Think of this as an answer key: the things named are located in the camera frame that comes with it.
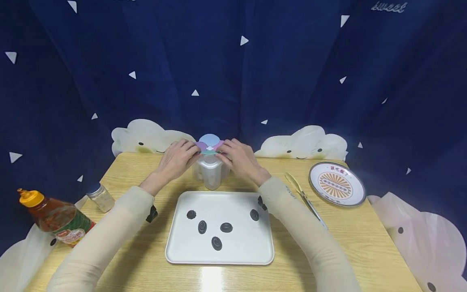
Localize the person's right hand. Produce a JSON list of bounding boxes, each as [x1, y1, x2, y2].
[[218, 138, 266, 184]]

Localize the person's left hand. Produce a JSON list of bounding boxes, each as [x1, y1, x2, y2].
[[157, 139, 202, 182]]

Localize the clear container with pastel lids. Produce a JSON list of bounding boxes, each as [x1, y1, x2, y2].
[[192, 133, 231, 191]]

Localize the person's left forearm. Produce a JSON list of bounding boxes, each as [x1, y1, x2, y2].
[[45, 172, 171, 292]]

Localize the person's right forearm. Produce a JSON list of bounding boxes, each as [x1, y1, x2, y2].
[[252, 171, 362, 292]]

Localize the metal tongs with yellow tips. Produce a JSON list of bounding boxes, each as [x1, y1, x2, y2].
[[285, 172, 328, 230]]

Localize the small glass jar dark lid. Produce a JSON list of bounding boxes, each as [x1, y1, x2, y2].
[[86, 182, 116, 214]]

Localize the white rectangular tray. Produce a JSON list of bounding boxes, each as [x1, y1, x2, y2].
[[165, 191, 275, 266]]

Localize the round plate with sunburst print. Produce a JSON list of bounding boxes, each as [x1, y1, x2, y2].
[[308, 162, 367, 208]]

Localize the oil bottle with orange cap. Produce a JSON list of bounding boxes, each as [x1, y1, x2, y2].
[[17, 188, 96, 248]]

